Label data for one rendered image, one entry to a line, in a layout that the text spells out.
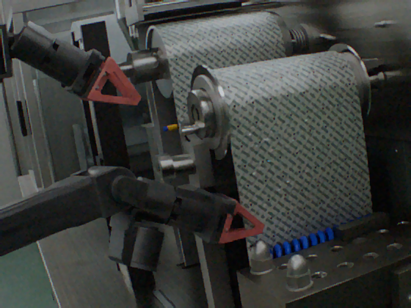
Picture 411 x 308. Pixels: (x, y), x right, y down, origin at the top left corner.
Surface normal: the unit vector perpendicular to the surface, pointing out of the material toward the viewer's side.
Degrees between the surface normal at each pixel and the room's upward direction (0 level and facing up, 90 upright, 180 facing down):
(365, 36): 90
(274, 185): 90
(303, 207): 90
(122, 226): 60
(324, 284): 0
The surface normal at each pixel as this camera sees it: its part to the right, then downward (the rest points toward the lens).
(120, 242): -0.75, -0.19
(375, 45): -0.93, 0.22
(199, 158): 0.34, 0.11
